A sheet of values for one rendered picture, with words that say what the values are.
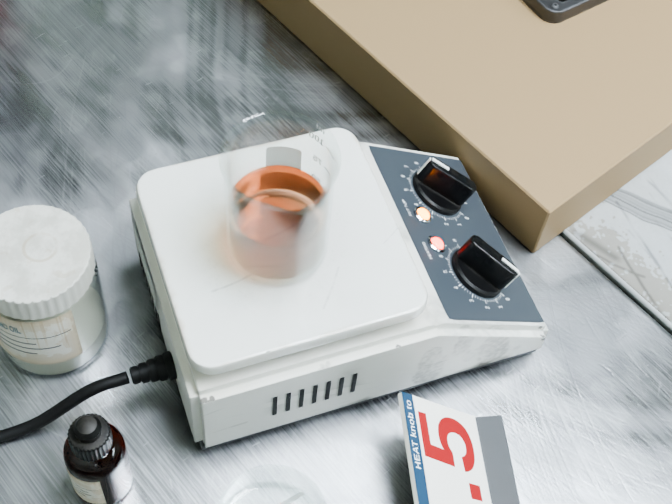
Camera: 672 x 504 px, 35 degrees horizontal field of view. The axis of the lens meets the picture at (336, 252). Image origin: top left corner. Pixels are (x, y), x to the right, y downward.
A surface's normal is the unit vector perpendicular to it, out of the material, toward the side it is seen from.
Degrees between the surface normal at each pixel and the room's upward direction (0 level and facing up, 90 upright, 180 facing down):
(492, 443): 0
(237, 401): 90
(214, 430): 90
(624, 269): 0
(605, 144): 0
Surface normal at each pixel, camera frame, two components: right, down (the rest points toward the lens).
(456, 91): 0.07, -0.55
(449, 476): 0.69, -0.45
